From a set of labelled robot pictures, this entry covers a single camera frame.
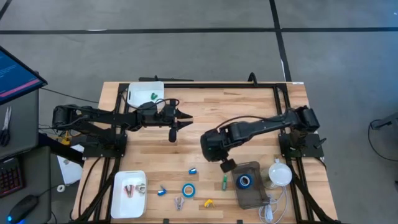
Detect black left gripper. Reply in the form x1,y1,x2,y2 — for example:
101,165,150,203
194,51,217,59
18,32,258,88
160,104,193,143

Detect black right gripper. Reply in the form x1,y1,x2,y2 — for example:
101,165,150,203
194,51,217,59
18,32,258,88
200,128,238,174

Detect dark blue tape roll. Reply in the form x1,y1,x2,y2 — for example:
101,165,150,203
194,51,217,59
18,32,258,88
236,173,254,190

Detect light blue tape roll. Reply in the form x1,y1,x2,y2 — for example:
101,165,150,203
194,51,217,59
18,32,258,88
182,183,197,198

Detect smoky grey plastic bin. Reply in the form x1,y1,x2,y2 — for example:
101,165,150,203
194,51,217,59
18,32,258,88
231,161,270,210

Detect black flat bar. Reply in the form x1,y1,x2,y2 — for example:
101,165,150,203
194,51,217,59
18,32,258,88
138,75,195,83

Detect white square plastic bin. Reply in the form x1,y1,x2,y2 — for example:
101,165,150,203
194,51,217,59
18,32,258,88
126,81,165,108

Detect white dome lamp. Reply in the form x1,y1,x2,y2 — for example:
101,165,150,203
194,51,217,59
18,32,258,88
259,158,293,190

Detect white long plastic bin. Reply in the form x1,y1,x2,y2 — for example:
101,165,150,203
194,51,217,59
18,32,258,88
110,170,147,220

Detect white paper sheet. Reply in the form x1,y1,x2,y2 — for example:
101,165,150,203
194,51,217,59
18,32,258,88
57,144,85,185

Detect grey desk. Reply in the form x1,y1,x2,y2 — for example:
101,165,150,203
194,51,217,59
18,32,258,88
0,88,52,224

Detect computer monitor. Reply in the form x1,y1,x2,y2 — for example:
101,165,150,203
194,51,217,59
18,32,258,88
0,45,49,106

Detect black stand foot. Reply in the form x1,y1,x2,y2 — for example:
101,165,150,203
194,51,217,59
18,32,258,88
369,111,398,131

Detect black backlit keyboard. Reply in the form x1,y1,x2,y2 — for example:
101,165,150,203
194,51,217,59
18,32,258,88
0,157,25,198

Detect black computer mouse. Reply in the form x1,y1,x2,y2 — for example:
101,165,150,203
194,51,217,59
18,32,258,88
6,194,39,224

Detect black aluminium table frame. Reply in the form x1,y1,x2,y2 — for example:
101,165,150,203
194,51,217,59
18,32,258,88
70,81,343,224

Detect white lamp cable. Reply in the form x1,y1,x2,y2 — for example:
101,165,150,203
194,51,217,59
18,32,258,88
257,185,290,224

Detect thin black cable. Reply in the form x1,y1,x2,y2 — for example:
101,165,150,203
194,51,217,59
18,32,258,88
40,87,100,104

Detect black handled scissors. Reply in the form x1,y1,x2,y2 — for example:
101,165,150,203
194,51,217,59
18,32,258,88
0,105,12,147

